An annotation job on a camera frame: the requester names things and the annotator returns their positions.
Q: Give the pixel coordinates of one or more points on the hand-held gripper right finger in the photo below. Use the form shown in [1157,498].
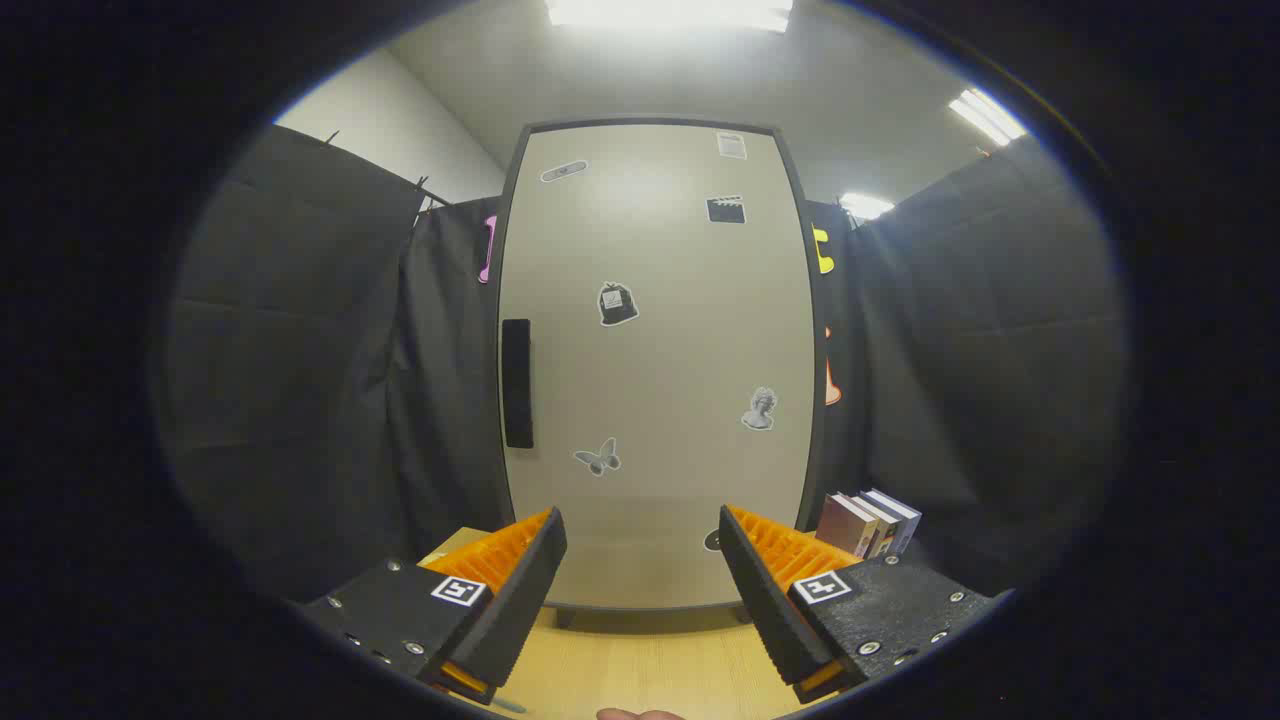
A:
[765,600]

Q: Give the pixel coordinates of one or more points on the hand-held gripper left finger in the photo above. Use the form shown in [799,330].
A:
[520,600]

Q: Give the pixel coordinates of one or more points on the yellowish spine book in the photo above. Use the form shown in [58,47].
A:
[885,530]

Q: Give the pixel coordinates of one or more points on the white blue book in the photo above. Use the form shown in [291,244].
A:
[903,515]

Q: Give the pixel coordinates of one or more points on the dark grey cabinet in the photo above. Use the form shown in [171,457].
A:
[817,440]

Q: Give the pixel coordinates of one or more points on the black backdrop cloth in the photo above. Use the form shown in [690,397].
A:
[300,350]

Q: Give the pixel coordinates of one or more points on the large ceiling light panel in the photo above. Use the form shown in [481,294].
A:
[670,12]

